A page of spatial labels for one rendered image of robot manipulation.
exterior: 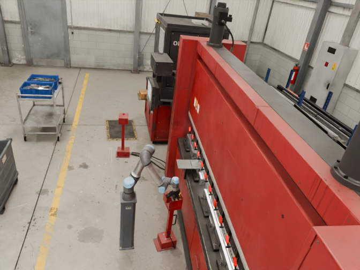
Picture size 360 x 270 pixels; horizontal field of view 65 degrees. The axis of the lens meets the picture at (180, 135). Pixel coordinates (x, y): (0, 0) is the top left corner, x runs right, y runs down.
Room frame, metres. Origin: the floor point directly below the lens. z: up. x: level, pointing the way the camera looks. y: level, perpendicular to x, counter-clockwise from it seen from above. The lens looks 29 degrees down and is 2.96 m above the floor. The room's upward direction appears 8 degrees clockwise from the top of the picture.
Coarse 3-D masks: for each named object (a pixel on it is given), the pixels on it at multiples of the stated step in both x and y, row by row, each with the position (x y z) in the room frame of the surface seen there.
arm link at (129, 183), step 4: (124, 180) 2.36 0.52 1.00; (128, 180) 2.36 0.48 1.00; (132, 180) 2.37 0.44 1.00; (124, 184) 2.32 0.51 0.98; (128, 184) 2.31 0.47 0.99; (132, 184) 2.33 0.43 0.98; (124, 188) 2.31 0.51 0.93; (128, 188) 2.30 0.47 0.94; (132, 188) 2.33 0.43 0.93; (128, 192) 2.30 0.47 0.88
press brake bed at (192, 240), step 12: (180, 156) 3.31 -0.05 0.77; (180, 180) 3.09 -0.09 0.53; (192, 204) 2.34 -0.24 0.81; (180, 216) 2.89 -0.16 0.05; (192, 216) 2.25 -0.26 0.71; (180, 228) 2.70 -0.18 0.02; (192, 228) 2.18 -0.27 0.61; (192, 240) 2.10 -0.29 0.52; (192, 252) 2.02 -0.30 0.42; (204, 252) 1.73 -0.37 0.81; (192, 264) 1.95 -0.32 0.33; (204, 264) 1.67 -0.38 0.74
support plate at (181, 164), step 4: (176, 160) 2.86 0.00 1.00; (180, 160) 2.87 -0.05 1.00; (184, 160) 2.89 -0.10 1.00; (188, 160) 2.90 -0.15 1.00; (192, 160) 2.91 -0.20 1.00; (196, 160) 2.92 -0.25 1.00; (180, 164) 2.78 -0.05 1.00; (184, 164) 2.79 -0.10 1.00; (188, 164) 2.81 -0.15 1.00; (180, 168) 2.71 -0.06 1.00; (184, 168) 2.72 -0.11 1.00; (188, 168) 2.73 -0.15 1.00; (192, 168) 2.74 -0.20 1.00; (196, 168) 2.75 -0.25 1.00
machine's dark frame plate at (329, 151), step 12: (216, 48) 3.32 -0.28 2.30; (228, 60) 2.83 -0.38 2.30; (240, 72) 2.44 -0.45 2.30; (252, 72) 2.49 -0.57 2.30; (252, 84) 2.15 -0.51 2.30; (264, 84) 2.19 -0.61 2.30; (264, 96) 1.90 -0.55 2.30; (276, 96) 1.93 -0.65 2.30; (276, 108) 1.70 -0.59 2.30; (288, 108) 1.73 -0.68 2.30; (288, 120) 1.54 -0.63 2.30; (300, 120) 1.56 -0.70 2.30; (300, 132) 1.39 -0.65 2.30; (312, 132) 1.41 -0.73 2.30; (312, 144) 1.27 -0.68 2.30; (324, 144) 1.29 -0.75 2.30; (336, 144) 1.31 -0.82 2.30; (324, 156) 1.16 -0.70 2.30; (336, 156) 1.18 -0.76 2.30
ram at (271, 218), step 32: (192, 96) 3.58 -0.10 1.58; (224, 96) 2.43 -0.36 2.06; (224, 128) 2.20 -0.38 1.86; (224, 160) 2.04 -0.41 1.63; (256, 160) 1.55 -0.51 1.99; (224, 192) 1.88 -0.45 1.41; (256, 192) 1.43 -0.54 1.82; (288, 192) 1.16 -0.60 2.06; (256, 224) 1.32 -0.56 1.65; (288, 224) 1.07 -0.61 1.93; (320, 224) 0.96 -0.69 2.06; (256, 256) 1.21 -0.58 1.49; (288, 256) 0.98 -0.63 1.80
